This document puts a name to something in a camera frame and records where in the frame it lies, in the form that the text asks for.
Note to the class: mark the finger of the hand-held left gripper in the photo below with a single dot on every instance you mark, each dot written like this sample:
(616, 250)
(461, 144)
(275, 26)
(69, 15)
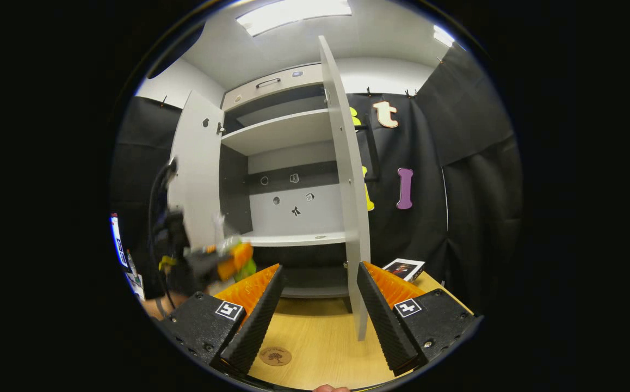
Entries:
(236, 258)

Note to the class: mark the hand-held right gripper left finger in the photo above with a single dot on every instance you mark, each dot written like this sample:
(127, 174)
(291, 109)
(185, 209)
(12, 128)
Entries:
(255, 326)

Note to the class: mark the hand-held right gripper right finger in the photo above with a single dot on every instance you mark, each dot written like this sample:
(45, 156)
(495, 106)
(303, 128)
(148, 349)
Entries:
(383, 321)

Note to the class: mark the green drink bottle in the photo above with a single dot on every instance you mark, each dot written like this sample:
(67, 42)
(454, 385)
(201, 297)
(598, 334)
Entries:
(247, 269)

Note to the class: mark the white cabinet door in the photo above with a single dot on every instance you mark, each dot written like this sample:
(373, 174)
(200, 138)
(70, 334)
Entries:
(347, 190)
(195, 174)

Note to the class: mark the round cork coaster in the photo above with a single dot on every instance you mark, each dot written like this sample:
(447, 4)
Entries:
(275, 356)

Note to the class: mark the white book with portrait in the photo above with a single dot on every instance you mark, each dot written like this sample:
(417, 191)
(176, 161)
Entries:
(403, 269)

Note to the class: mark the bright screen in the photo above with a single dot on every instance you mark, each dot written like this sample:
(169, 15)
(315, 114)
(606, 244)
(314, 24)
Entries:
(119, 242)

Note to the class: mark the white cabinet shelf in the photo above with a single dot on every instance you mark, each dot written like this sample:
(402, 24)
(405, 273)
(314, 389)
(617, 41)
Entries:
(282, 130)
(298, 238)

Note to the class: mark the white cabinet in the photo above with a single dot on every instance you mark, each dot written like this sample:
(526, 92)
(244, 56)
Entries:
(293, 218)

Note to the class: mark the black backdrop cloth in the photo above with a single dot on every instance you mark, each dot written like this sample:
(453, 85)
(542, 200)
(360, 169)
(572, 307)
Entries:
(456, 218)

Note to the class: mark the white cabinet drawer front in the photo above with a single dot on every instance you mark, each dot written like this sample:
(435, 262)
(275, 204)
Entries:
(288, 81)

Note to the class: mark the large ceiling light panel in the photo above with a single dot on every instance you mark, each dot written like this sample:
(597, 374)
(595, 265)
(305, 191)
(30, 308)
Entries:
(293, 13)

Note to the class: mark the small ceiling light panel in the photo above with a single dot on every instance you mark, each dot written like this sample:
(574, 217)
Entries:
(444, 36)

